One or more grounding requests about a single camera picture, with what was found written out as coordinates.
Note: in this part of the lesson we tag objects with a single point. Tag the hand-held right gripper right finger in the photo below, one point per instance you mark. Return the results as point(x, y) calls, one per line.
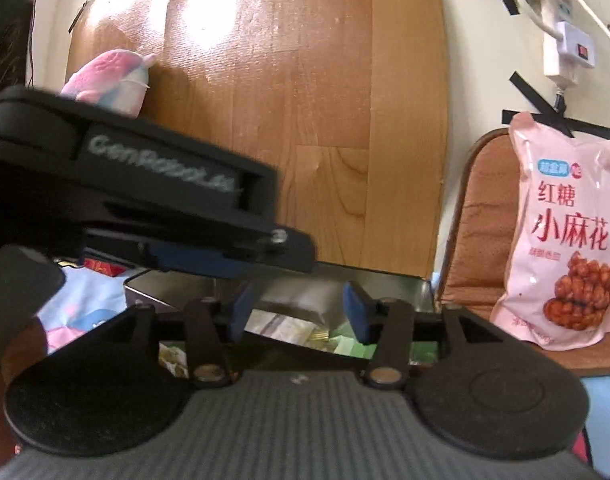
point(357, 317)

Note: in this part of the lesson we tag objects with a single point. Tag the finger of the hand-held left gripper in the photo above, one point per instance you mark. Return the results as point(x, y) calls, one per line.
point(200, 260)

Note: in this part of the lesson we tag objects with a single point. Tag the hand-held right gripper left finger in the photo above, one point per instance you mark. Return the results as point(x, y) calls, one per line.
point(241, 312)

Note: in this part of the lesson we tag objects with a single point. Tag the green snack packet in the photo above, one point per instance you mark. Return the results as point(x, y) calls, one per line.
point(347, 347)

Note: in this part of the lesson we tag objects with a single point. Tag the black tin box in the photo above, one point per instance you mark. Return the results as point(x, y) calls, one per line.
point(395, 282)

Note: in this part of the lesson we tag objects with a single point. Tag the silver snack packet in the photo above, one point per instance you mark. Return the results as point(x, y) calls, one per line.
point(305, 310)

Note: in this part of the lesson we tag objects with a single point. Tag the yellow white snack packet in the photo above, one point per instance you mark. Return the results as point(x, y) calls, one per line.
point(295, 335)

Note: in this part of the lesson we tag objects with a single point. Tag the red gift box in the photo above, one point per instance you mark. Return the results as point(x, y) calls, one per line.
point(102, 266)

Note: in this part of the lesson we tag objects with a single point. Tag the printed blue blanket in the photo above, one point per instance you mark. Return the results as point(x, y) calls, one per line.
point(90, 305)

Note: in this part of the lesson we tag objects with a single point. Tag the pastel unicorn plush toy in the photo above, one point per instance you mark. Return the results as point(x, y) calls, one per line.
point(110, 80)

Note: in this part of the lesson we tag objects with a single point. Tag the brown cushioned chair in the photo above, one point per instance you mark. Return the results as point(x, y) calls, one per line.
point(485, 220)

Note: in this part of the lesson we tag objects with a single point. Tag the wooden headboard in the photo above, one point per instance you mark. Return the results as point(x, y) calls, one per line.
point(285, 85)

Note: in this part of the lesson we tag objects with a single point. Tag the pink snack bag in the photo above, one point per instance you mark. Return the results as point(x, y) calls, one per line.
point(565, 240)

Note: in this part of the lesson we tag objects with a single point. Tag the white power strip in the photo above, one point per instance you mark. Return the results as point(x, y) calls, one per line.
point(567, 50)

